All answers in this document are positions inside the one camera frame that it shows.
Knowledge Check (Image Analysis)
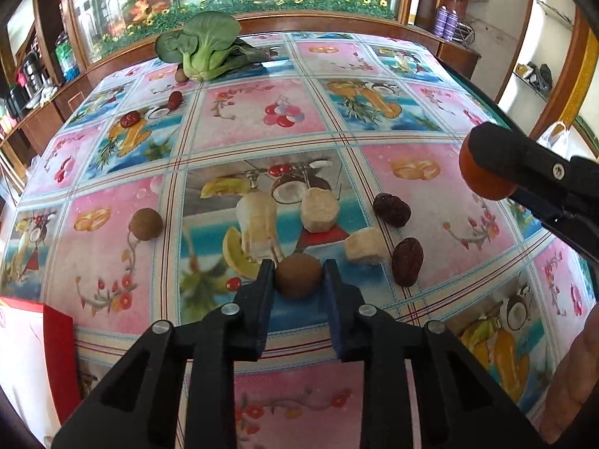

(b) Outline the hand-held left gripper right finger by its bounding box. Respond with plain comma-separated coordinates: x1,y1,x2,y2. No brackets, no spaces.
323,259,546,449

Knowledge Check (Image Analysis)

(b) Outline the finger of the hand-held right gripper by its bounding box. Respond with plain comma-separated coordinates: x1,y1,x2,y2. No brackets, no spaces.
508,189,562,223
468,122,574,207

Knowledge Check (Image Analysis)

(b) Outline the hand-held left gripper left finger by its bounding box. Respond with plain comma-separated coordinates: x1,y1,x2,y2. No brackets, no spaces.
51,259,277,449

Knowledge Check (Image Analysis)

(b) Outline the orange fruit piece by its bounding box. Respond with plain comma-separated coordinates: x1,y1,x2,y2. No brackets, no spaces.
459,138,518,202

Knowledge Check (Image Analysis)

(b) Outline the red cardboard box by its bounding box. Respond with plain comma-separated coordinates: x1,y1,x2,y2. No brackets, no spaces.
0,296,82,436

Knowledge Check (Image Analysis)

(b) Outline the person's right forearm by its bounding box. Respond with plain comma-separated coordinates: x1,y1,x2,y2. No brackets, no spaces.
538,306,599,445

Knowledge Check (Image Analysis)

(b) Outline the white plastic bag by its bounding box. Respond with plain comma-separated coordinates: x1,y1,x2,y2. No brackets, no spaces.
536,122,574,155

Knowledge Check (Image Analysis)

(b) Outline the white yam chunk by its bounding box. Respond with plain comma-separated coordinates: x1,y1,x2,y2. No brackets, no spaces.
344,227,391,266
299,187,340,233

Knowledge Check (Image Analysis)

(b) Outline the wicker basket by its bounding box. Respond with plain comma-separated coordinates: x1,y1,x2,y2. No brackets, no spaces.
442,0,492,19

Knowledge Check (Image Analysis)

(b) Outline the fruit print tablecloth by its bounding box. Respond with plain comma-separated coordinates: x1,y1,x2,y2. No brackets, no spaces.
0,32,599,449

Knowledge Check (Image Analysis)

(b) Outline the green bok choy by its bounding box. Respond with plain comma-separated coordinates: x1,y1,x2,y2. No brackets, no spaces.
154,12,272,82

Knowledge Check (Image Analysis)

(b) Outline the blue label water bottle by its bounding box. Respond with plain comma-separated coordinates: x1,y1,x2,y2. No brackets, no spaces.
55,33,78,80

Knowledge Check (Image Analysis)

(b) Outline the black kettle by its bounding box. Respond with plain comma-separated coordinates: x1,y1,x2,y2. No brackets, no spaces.
16,51,45,99

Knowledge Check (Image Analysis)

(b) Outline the metal wire rack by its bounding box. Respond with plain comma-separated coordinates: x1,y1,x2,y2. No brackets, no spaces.
454,21,478,48

